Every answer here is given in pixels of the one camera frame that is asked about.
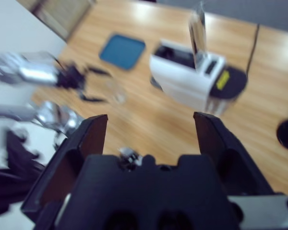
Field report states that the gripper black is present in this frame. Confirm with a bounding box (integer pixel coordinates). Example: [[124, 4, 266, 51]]
[[21, 62, 112, 214]]

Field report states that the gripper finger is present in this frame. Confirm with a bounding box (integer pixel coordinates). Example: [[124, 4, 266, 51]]
[[193, 112, 274, 196]]

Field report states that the white capsule coffee machine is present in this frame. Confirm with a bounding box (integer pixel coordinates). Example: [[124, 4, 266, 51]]
[[149, 2, 228, 110]]

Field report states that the clear glass cup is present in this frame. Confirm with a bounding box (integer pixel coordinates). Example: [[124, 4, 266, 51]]
[[104, 79, 128, 105]]

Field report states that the teal plastic tray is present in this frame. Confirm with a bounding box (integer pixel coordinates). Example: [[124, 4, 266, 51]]
[[98, 33, 147, 70]]

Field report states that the light wooden crate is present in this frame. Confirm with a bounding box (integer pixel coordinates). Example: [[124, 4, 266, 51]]
[[30, 0, 96, 41]]

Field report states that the black wire capsule holder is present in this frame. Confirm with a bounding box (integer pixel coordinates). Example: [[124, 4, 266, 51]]
[[276, 118, 288, 152]]

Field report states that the black machine power cable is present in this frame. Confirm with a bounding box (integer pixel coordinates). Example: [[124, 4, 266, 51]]
[[246, 23, 260, 72]]

